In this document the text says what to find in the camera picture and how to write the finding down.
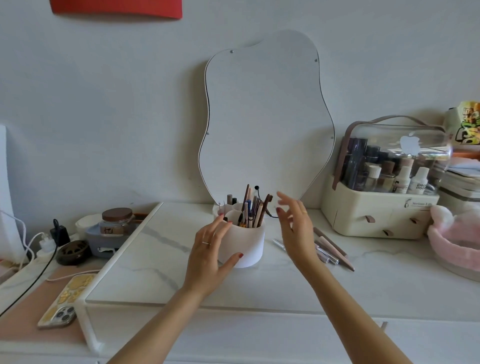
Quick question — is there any person's right hand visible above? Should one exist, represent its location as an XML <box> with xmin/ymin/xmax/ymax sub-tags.
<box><xmin>276</xmin><ymin>191</ymin><xmax>323</xmax><ymax>271</ymax></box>

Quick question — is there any pale pink phone cable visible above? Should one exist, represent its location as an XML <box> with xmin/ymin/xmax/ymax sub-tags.
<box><xmin>46</xmin><ymin>269</ymin><xmax>102</xmax><ymax>283</ymax></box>

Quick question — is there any grey blue tray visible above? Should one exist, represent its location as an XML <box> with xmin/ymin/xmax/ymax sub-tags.
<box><xmin>84</xmin><ymin>223</ymin><xmax>143</xmax><ymax>259</ymax></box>

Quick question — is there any white wavy mirror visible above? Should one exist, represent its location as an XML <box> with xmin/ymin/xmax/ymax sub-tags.
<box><xmin>197</xmin><ymin>29</ymin><xmax>337</xmax><ymax>211</ymax></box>

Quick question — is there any white marble riser shelf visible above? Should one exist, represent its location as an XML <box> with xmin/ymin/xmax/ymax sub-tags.
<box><xmin>74</xmin><ymin>201</ymin><xmax>480</xmax><ymax>355</ymax></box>

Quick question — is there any white charger cable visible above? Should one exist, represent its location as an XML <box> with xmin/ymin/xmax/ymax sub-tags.
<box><xmin>0</xmin><ymin>209</ymin><xmax>37</xmax><ymax>263</ymax></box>

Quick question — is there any pink fluffy headband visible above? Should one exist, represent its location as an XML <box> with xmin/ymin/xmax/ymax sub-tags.
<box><xmin>427</xmin><ymin>204</ymin><xmax>480</xmax><ymax>272</ymax></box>

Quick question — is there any black charger cable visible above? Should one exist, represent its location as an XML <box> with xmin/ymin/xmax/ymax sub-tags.
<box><xmin>0</xmin><ymin>245</ymin><xmax>59</xmax><ymax>318</ymax></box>

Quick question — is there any black charger plug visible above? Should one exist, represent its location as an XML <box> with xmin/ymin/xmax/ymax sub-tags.
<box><xmin>49</xmin><ymin>218</ymin><xmax>71</xmax><ymax>247</ymax></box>

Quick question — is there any pink desk mat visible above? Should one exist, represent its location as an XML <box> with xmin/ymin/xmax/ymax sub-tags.
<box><xmin>0</xmin><ymin>268</ymin><xmax>102</xmax><ymax>344</ymax></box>

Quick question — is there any cream cosmetic organizer box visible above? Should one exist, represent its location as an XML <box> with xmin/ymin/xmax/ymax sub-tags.
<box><xmin>320</xmin><ymin>114</ymin><xmax>453</xmax><ymax>241</ymax></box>

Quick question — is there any phone with yellow case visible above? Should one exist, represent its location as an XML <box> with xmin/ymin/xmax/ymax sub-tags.
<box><xmin>36</xmin><ymin>272</ymin><xmax>98</xmax><ymax>331</ymax></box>

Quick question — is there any white marble table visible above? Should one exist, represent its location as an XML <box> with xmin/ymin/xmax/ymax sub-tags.
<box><xmin>0</xmin><ymin>201</ymin><xmax>480</xmax><ymax>364</ymax></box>

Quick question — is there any row of cosmetic bottles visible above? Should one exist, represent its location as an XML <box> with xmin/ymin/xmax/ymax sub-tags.
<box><xmin>341</xmin><ymin>136</ymin><xmax>443</xmax><ymax>196</ymax></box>

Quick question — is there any dark round small dish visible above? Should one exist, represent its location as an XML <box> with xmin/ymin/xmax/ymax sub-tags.
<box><xmin>56</xmin><ymin>239</ymin><xmax>92</xmax><ymax>267</ymax></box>

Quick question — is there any person's right forearm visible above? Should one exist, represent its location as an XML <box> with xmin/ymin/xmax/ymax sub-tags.
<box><xmin>299</xmin><ymin>254</ymin><xmax>413</xmax><ymax>364</ymax></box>

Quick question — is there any glass jar brown lid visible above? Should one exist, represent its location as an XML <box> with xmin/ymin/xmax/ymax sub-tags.
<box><xmin>99</xmin><ymin>207</ymin><xmax>135</xmax><ymax>238</ymax></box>

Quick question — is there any white charger plug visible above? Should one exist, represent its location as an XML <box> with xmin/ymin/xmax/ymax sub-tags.
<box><xmin>37</xmin><ymin>232</ymin><xmax>57</xmax><ymax>253</ymax></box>

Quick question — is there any white round dish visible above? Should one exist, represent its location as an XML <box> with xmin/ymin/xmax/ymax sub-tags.
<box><xmin>74</xmin><ymin>213</ymin><xmax>104</xmax><ymax>236</ymax></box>

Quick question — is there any white round organizer cup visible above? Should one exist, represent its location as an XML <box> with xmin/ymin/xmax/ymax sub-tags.
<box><xmin>213</xmin><ymin>202</ymin><xmax>266</xmax><ymax>269</ymax></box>

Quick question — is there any white board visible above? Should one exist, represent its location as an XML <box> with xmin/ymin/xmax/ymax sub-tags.
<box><xmin>0</xmin><ymin>124</ymin><xmax>24</xmax><ymax>263</ymax></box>

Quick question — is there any colourful snack bag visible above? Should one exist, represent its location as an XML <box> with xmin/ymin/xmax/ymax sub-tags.
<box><xmin>444</xmin><ymin>100</ymin><xmax>480</xmax><ymax>147</ymax></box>

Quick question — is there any person's left forearm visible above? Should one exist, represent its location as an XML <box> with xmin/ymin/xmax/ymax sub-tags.
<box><xmin>108</xmin><ymin>286</ymin><xmax>211</xmax><ymax>364</ymax></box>

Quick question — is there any red paper sheet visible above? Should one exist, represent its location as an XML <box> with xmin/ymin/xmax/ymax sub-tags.
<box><xmin>49</xmin><ymin>0</ymin><xmax>184</xmax><ymax>20</ymax></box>

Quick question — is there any person's left hand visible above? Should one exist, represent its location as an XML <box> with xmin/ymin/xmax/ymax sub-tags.
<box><xmin>181</xmin><ymin>215</ymin><xmax>245</xmax><ymax>299</ymax></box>

